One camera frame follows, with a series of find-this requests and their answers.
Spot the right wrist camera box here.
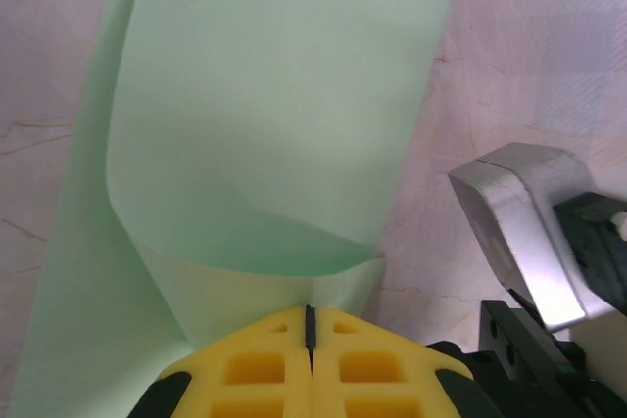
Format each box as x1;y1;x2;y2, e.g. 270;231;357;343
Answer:
448;142;602;334

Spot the light green paper sheet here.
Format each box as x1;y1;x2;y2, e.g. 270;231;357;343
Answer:
9;0;461;418

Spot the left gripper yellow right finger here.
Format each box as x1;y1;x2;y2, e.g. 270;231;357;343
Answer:
311;306;496;418

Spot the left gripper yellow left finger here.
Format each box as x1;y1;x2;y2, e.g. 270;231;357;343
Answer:
127;304;313;418

